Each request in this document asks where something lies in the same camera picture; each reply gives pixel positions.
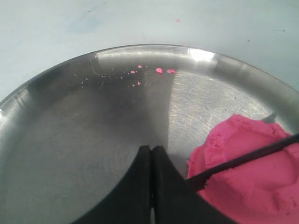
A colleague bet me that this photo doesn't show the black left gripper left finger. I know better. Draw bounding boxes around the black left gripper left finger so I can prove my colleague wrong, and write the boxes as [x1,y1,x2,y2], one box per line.
[74,146,151,224]

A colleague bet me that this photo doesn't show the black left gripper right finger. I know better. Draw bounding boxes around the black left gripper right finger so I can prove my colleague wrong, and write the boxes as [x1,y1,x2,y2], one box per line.
[151,146,235,224]

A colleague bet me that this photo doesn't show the black knife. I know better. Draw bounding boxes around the black knife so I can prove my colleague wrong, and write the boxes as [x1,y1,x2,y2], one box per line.
[186,133,299,191]

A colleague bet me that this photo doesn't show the pink play dough lump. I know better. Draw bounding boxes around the pink play dough lump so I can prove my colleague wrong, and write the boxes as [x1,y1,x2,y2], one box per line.
[188,114,299,224]

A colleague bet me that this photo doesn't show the round steel plate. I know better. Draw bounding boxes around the round steel plate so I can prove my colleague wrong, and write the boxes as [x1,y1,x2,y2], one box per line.
[0,45,299,224]

